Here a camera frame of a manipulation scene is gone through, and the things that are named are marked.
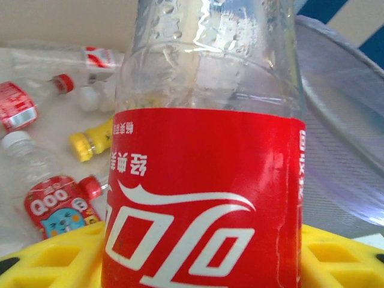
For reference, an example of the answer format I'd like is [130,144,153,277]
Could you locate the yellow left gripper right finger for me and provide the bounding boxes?
[299,224,384,288]

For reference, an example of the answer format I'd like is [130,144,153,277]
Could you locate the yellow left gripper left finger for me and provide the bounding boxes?
[0,220,106,288]

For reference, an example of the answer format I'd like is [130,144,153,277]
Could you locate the Qoo bottle white cap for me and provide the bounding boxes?
[0,131,104,241]

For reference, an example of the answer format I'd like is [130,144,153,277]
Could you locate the yellow snack packet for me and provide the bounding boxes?
[68,117,115,163]

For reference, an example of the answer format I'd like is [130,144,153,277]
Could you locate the red snack packet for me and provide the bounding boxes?
[0,73,75,134]
[101,0,307,288]

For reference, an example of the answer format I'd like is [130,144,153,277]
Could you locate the clear bottle wide white cap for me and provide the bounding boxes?
[77,80,118,113]

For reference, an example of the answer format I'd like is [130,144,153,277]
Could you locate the translucent purple plastic bin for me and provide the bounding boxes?
[295,14,384,241]

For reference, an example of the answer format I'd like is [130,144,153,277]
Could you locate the clear bottle red cap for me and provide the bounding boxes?
[78,175,110,199]

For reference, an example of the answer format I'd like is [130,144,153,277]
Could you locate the clear bottle red-white label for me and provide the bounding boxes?
[8,40,124,86]

